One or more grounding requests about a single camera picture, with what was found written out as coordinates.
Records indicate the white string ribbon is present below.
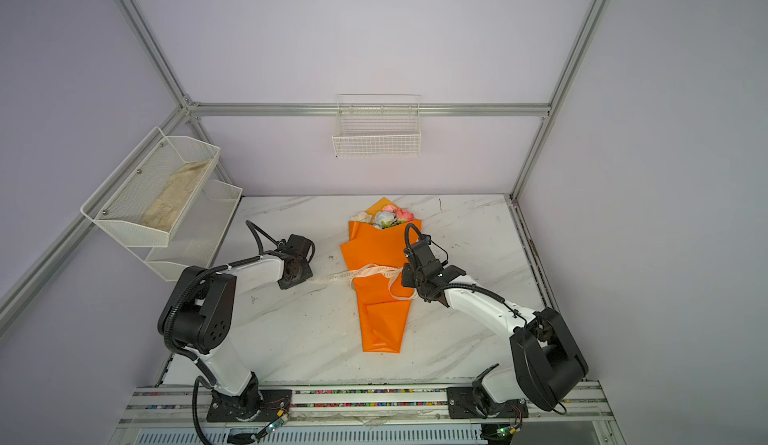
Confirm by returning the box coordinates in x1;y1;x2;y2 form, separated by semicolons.
308;263;417;301

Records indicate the orange wrapping paper sheet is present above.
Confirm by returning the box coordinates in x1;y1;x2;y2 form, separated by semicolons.
341;198;421;353

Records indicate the white fake rose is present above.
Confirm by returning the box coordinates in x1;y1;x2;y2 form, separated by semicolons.
372;210;399;229

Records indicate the cream fake rose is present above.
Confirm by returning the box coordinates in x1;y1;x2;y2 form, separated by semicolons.
351;211;376;225

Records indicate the pink fake rose spray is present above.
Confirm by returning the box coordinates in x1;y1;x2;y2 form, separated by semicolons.
383;204;415;222

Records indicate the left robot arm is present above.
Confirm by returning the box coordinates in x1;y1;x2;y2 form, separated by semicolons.
157;234;316;397

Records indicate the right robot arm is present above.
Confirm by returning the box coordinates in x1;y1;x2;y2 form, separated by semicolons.
402;225;589;418

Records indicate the lower white mesh shelf basket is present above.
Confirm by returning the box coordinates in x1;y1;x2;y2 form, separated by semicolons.
144;179;242;282

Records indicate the white mesh shelf basket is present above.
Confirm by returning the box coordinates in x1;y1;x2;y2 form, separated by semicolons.
144;179;242;282
80;127;220;248

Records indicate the beige cloth in basket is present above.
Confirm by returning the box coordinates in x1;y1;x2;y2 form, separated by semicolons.
140;159;211;232

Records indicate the upper white mesh shelf basket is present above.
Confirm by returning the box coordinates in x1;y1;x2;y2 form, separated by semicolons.
80;127;220;248

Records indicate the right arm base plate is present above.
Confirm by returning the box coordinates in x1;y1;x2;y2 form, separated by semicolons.
446;386;529;419

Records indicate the white wire wall basket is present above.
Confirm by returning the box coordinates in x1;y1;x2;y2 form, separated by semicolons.
332;94;422;158

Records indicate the black corrugated cable left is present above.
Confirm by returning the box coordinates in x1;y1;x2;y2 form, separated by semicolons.
161;220;283;445

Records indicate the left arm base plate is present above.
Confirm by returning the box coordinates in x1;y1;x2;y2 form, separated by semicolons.
206;387;293;423

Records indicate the aluminium rail front frame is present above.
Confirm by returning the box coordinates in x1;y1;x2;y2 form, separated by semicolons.
110;381;626;444

